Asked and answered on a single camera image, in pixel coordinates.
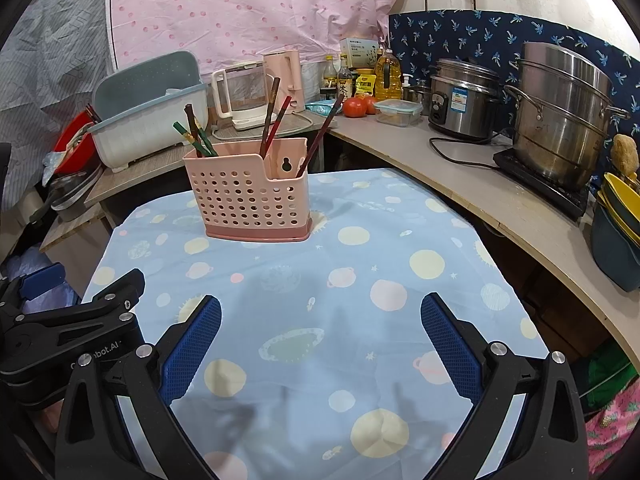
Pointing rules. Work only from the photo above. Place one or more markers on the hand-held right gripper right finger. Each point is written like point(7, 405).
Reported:
point(450, 345)

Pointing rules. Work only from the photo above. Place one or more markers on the white and green carton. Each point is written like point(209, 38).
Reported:
point(357, 52)

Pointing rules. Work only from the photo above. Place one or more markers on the pink electric kettle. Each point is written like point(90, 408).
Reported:
point(287, 70)

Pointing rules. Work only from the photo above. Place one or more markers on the steel rice cooker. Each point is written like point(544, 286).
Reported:
point(465, 105)

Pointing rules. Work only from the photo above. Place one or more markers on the pink floral cloth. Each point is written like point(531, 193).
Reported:
point(615, 430)

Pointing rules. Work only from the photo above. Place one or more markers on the dark brown chopstick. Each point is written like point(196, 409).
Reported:
point(192, 125)

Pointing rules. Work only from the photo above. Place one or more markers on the tan loofah sponge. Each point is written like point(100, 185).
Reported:
point(625, 155)

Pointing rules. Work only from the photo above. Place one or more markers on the red plastic basin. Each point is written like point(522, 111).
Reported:
point(75, 135)

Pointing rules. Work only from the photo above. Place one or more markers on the cooking oil bottle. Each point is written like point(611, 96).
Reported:
point(387, 80)

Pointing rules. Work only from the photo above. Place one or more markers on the black frying pan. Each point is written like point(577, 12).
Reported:
point(65, 195)

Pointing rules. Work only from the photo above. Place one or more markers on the green chopstick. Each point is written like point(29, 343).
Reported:
point(182, 135)
point(207, 142)

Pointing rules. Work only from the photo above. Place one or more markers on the small metal pot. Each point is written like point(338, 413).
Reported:
point(417, 94)

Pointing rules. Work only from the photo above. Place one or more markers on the green cloth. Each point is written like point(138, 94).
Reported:
point(600, 375)

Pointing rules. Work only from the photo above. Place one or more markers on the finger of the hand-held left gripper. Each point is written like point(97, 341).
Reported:
point(120, 290)
point(45, 278)

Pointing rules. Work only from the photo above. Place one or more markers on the pink dotted sheet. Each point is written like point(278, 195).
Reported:
point(250, 5)

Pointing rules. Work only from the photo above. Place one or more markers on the grey striped cloth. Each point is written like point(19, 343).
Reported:
point(50, 60)

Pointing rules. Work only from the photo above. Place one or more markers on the stack of coloured bowls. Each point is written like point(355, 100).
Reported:
point(625, 205)

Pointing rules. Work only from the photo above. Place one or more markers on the dark red chopstick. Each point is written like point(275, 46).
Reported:
point(325, 130)
point(271, 105)

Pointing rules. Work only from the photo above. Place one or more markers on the blue wet wipe packet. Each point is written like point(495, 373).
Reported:
point(320, 106)

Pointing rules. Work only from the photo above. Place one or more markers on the grey dish drainer box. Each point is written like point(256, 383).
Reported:
point(150, 135)

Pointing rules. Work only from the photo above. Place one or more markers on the glass food container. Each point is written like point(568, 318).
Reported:
point(397, 112)

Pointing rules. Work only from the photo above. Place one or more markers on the glass electric kettle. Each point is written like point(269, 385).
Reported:
point(240, 95)

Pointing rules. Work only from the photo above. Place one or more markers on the black induction cooker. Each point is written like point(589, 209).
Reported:
point(540, 185)

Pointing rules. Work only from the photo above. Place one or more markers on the red tomato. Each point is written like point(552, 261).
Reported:
point(372, 105)
point(356, 106)

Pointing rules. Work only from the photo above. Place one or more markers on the blue grey bowl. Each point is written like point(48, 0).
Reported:
point(612, 255)

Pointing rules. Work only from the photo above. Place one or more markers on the yellow seasoning packet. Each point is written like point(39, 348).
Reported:
point(366, 85)

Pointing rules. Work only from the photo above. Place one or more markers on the light blue dotted blanket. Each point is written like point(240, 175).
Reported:
point(325, 285)

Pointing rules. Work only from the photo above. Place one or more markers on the wooden kitchen counter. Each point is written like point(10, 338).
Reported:
point(475, 195)

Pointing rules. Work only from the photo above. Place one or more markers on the dark blue patterned cloth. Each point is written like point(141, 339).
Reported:
point(450, 35)

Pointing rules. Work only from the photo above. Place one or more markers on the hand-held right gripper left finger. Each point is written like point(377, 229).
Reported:
point(192, 350)

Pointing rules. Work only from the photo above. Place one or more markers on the pink perforated utensil holder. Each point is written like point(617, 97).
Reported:
point(240, 200)

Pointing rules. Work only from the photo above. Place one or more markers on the steel steamer pot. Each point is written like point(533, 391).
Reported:
point(560, 120)

